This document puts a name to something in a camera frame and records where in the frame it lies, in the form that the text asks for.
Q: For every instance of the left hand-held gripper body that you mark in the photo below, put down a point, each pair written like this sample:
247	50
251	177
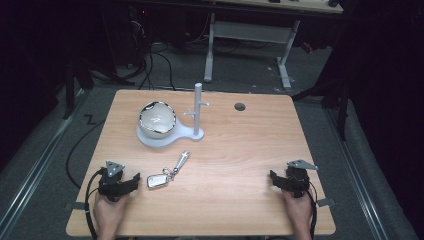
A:
111	185

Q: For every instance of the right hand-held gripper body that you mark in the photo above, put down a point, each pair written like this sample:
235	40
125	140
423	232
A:
297	180

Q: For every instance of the person's left hand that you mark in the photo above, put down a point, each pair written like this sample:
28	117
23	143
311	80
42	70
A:
108	213

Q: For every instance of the person's right hand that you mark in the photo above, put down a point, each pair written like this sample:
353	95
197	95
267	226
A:
298	210

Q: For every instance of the grey tape piece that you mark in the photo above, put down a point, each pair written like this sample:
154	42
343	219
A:
77	205
325	202

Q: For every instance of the white bowl with silver rim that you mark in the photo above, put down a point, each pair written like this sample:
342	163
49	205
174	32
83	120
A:
157	119

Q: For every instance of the black metal stand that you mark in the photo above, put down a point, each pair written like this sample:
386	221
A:
335	96
71	88

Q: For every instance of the white-legged desk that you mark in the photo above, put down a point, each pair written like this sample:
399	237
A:
250	33

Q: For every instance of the metal floor rail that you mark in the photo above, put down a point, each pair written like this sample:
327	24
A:
358	180
31	168

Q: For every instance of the white key stand with post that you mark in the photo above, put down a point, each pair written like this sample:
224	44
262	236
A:
198	113

